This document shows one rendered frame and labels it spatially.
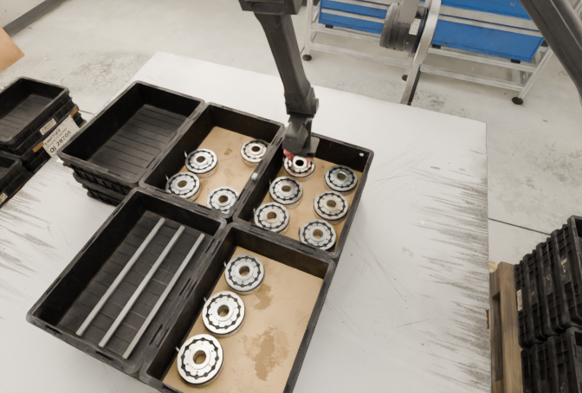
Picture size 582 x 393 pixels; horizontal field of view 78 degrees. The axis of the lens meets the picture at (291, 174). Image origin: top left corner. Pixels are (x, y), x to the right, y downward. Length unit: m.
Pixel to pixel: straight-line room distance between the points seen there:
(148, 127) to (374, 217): 0.87
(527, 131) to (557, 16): 2.35
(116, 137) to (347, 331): 1.00
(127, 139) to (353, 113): 0.91
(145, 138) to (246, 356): 0.81
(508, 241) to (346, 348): 1.45
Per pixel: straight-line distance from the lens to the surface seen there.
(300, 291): 0.99
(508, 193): 2.56
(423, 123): 1.66
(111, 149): 1.39
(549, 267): 1.81
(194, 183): 1.16
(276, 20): 0.73
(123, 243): 1.14
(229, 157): 1.25
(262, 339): 0.96
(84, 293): 1.12
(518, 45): 3.01
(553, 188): 2.75
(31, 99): 2.38
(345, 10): 2.92
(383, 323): 1.14
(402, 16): 1.27
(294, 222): 1.08
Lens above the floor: 1.76
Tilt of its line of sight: 51 degrees down
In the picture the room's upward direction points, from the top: 2 degrees clockwise
